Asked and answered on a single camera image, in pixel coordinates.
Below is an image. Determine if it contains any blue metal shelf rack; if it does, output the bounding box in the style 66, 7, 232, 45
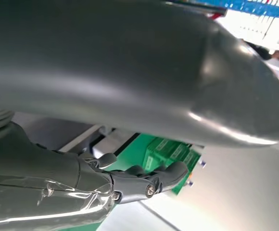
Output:
195, 0, 279, 20

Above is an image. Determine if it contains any green folded plastic crate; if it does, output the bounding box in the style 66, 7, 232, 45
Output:
172, 150, 201, 195
168, 141, 190, 167
143, 137, 176, 173

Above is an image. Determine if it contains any person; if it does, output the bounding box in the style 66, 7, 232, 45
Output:
244, 39, 279, 61

